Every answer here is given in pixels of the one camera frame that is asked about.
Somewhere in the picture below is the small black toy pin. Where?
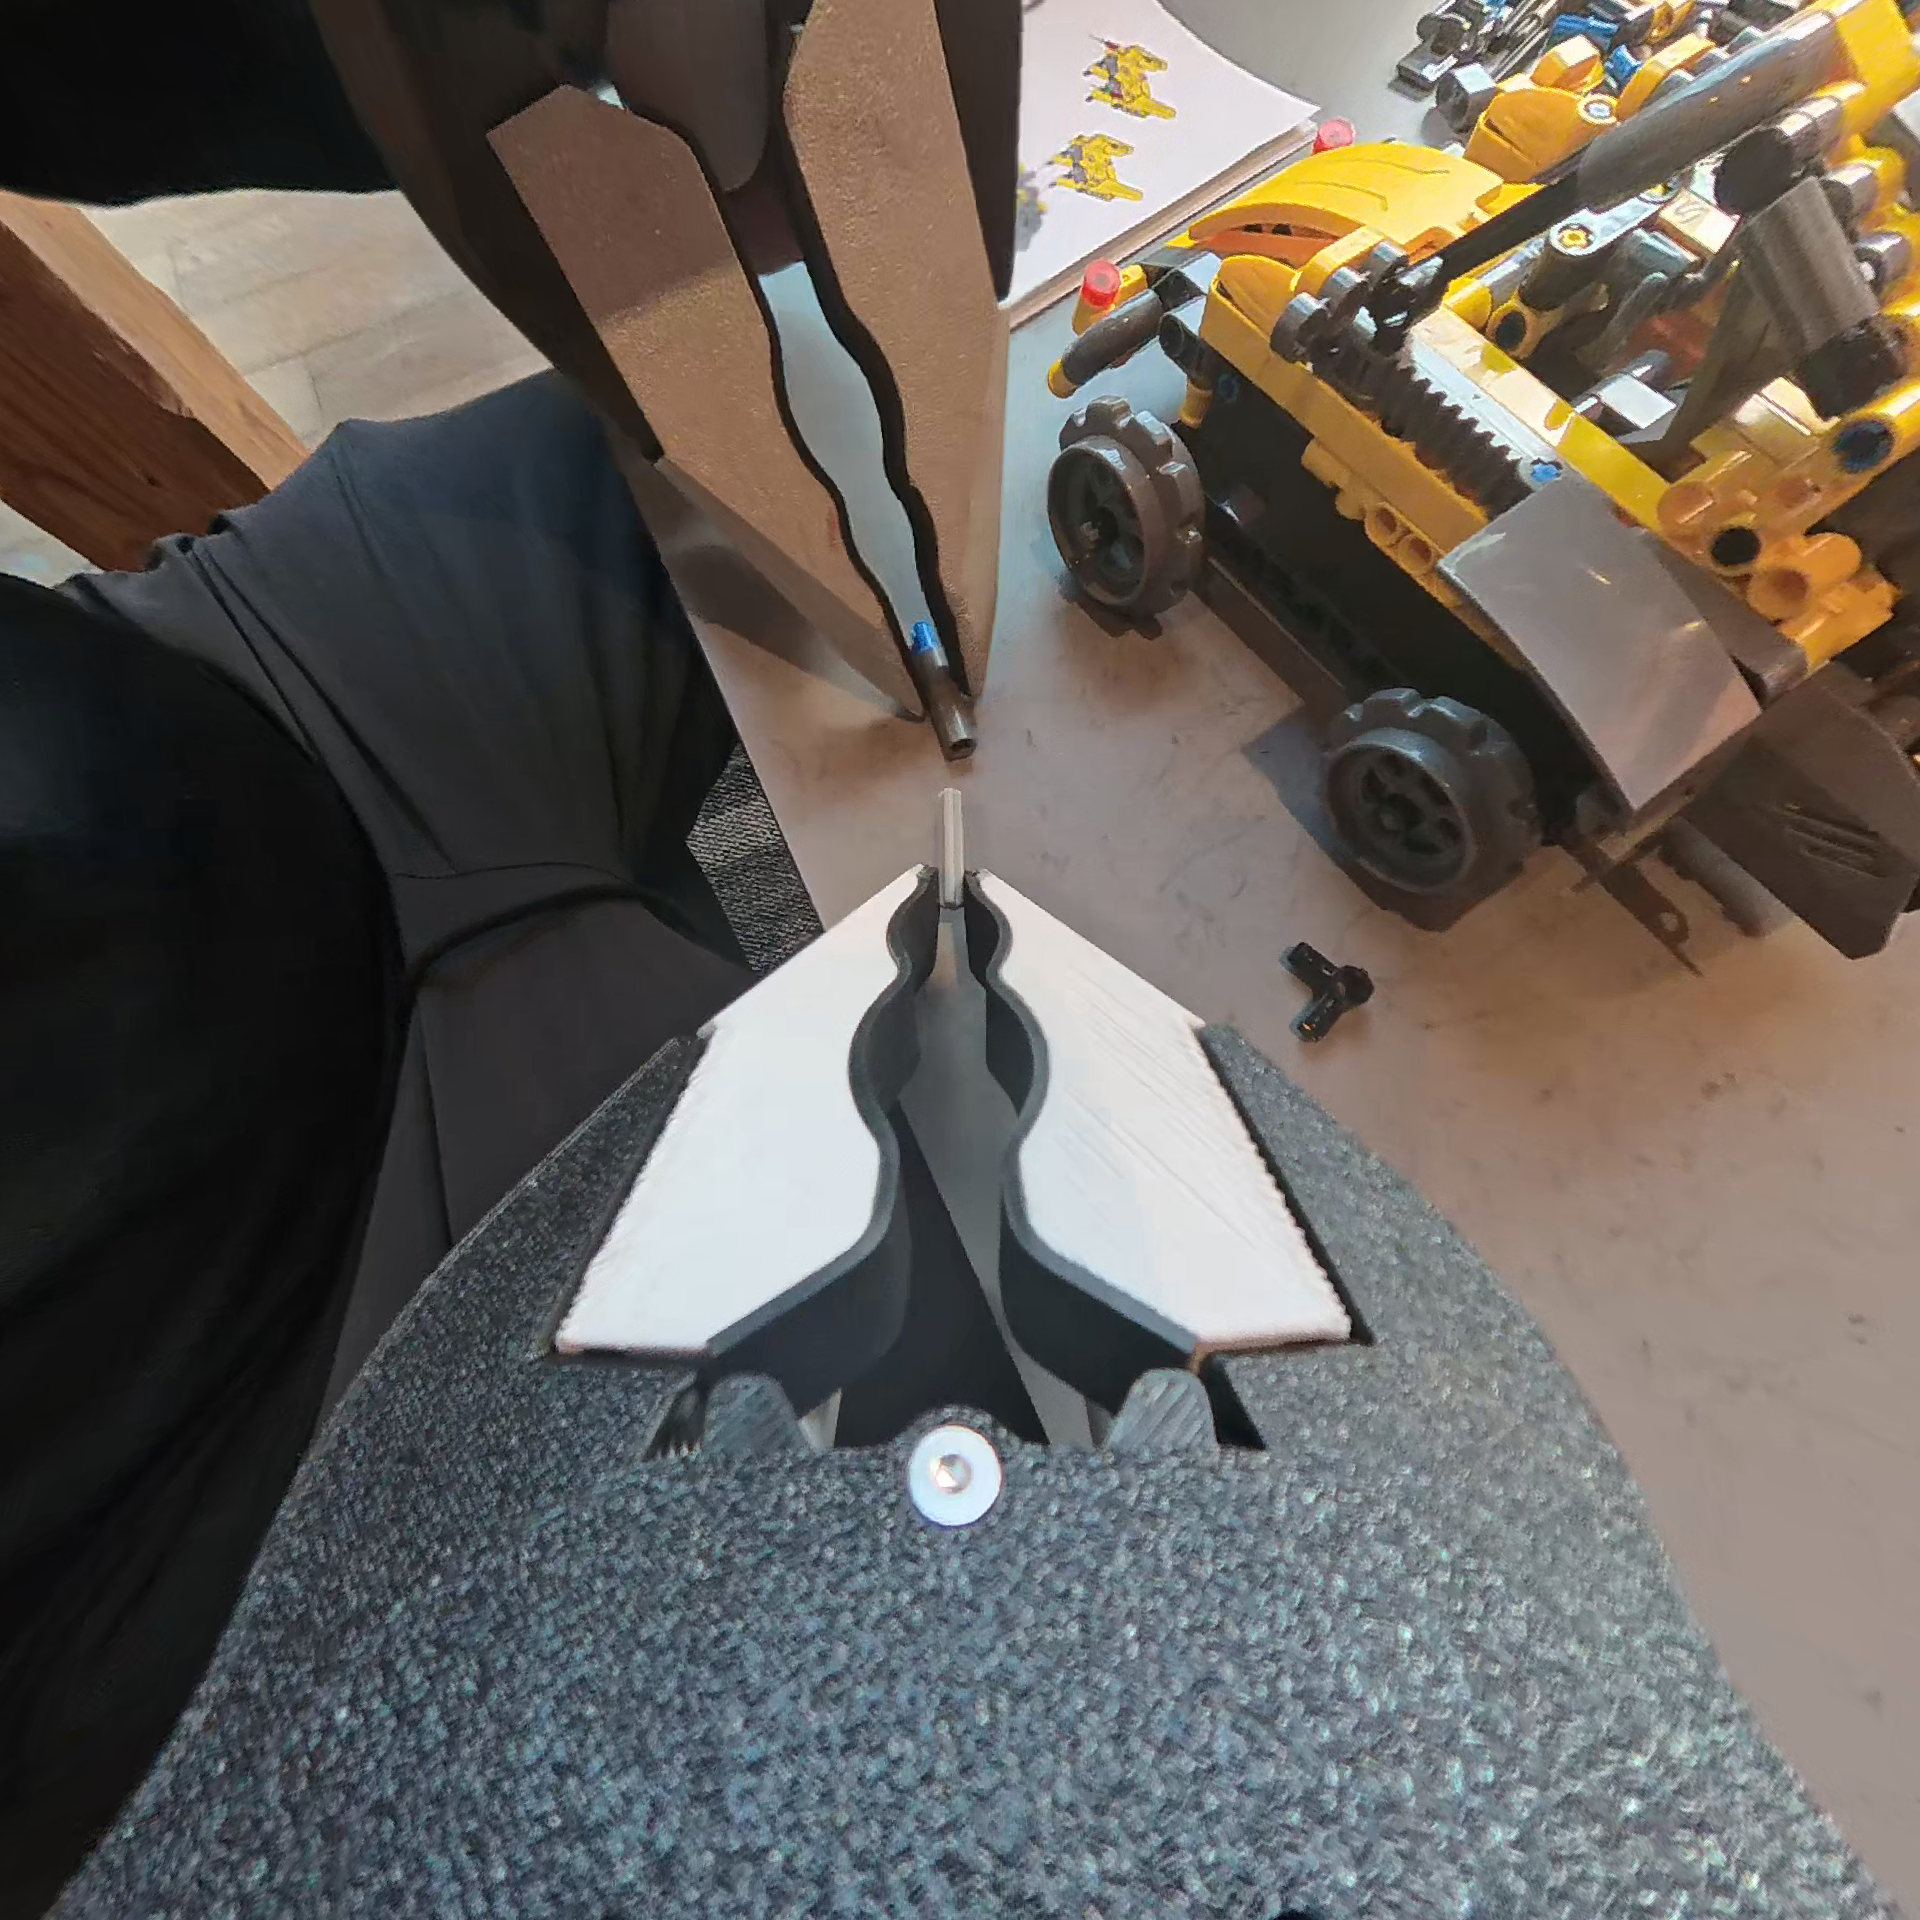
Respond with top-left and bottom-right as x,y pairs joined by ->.
1284,944 -> 1376,1041

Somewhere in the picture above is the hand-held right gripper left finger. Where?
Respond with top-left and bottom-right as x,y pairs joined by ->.
556,870 -> 951,1368

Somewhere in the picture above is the pile of loose toy bricks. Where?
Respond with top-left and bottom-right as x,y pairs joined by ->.
1389,0 -> 1695,128

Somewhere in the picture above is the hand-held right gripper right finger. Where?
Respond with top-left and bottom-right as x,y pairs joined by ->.
967,870 -> 1358,1354

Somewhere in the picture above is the toy brick instruction booklet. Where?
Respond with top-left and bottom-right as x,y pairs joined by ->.
1005,0 -> 1325,329

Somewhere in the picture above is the grey desk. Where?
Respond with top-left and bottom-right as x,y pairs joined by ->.
690,0 -> 1920,1892

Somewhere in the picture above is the person's black clothing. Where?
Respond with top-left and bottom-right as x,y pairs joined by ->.
0,376 -> 828,1920

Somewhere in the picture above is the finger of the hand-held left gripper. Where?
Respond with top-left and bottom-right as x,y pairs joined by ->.
486,84 -> 920,729
781,0 -> 1016,714

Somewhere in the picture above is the wooden post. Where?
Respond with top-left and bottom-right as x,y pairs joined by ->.
0,190 -> 319,579

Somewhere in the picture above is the yellow toy brick vehicle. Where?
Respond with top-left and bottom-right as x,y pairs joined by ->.
1042,0 -> 1920,970

